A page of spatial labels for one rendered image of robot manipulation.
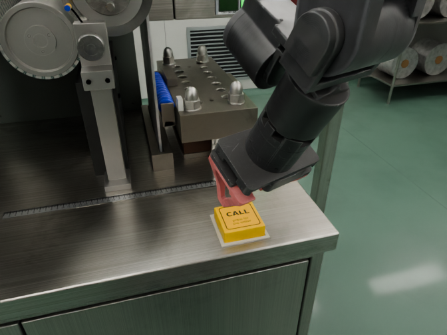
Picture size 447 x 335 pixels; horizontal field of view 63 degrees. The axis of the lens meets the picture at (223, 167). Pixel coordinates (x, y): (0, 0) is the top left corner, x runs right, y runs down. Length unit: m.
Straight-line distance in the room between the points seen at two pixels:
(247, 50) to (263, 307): 0.54
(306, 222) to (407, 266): 1.38
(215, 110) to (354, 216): 1.58
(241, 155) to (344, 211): 1.86
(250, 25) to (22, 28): 0.45
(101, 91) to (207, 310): 0.44
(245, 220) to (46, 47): 0.44
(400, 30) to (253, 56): 0.12
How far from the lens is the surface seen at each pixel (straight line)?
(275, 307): 0.78
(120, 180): 0.75
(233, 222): 0.60
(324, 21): 0.25
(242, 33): 0.35
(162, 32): 3.43
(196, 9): 1.04
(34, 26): 0.70
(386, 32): 0.28
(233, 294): 0.70
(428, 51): 4.15
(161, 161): 0.77
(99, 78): 0.65
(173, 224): 0.64
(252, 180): 0.36
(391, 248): 2.06
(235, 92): 0.75
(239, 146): 0.38
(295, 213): 0.67
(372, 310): 1.76
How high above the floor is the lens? 1.31
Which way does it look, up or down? 32 degrees down
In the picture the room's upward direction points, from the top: straight up
